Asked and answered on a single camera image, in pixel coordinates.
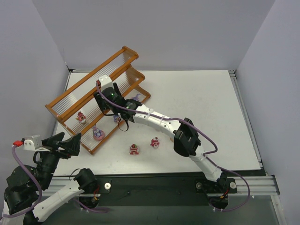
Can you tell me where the small purple bunny toy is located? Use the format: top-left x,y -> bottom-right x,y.
113,115 -> 121,123

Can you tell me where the pink bear cupcake toy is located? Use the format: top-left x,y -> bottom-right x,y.
76,112 -> 87,124

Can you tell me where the purple bunny sitting donut toy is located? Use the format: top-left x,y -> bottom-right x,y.
92,125 -> 105,141

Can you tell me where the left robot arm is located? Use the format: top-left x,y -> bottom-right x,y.
0,132 -> 98,225

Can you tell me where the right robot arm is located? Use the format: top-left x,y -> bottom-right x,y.
94,79 -> 229,190

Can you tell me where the orange three-tier acrylic shelf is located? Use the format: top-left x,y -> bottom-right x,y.
45,46 -> 150,154

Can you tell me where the red strawberry cake toy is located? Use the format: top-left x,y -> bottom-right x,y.
129,144 -> 139,155

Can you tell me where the pink bear cake toy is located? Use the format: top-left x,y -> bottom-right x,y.
150,137 -> 160,149

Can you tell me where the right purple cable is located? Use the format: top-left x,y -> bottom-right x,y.
96,80 -> 251,213

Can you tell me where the purple cable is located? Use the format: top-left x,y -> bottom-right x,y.
0,144 -> 43,218
96,80 -> 251,213

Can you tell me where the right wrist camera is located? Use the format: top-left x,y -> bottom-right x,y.
97,75 -> 113,90

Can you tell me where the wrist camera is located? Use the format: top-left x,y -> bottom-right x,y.
97,75 -> 113,90
13,135 -> 47,152

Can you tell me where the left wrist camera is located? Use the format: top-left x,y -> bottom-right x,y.
13,135 -> 47,152

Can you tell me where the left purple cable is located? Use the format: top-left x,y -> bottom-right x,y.
0,144 -> 43,218

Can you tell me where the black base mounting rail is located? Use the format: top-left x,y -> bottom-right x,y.
77,172 -> 237,207

